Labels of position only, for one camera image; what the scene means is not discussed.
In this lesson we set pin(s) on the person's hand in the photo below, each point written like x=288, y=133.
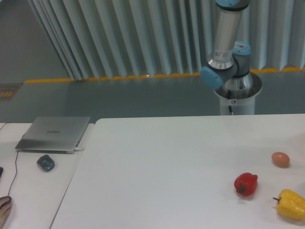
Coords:
x=3, y=212

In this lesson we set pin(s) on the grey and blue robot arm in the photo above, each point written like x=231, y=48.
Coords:
x=221, y=64

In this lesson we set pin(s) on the black computer mouse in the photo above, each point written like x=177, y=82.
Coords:
x=9, y=204

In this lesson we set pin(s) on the small dark grey dish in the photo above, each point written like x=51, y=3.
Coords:
x=46, y=163

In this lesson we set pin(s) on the silver closed laptop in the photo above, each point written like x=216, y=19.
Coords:
x=54, y=134

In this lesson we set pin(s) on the folded white partition screen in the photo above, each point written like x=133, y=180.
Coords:
x=109, y=38

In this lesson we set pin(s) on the red bell pepper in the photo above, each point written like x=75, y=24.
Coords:
x=246, y=184

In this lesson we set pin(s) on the brown egg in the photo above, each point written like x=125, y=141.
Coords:
x=280, y=159

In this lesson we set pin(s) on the yellow bell pepper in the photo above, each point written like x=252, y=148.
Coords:
x=290, y=204

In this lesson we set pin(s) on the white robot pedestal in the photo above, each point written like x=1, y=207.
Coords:
x=237, y=95

